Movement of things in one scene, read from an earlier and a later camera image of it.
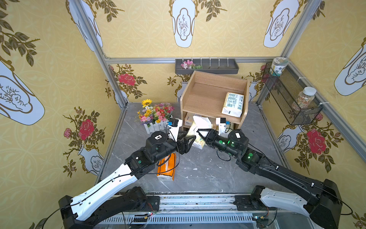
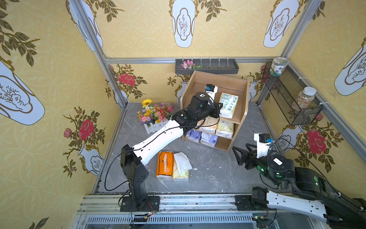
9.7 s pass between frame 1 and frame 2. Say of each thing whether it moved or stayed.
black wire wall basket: stayed
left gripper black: moved
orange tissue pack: stayed
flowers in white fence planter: stayed
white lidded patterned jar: stayed
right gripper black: moved
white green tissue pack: moved
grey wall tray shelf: stayed
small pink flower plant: stayed
